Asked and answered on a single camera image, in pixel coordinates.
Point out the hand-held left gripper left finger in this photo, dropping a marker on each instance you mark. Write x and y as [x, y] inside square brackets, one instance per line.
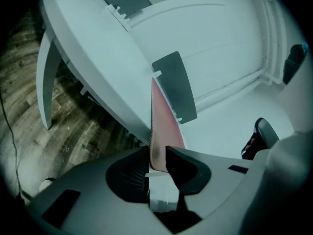
[97, 204]

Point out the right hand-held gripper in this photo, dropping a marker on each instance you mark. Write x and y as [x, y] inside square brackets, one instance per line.
[288, 175]

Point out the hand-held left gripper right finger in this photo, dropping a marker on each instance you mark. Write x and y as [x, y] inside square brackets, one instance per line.
[215, 187]

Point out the person's left white shoe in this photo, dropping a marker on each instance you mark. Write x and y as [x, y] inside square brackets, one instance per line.
[47, 184]

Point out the white table leg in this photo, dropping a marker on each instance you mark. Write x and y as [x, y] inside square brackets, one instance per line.
[47, 82]

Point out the white wall pipe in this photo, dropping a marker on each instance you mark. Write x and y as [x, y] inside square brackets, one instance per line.
[232, 87]

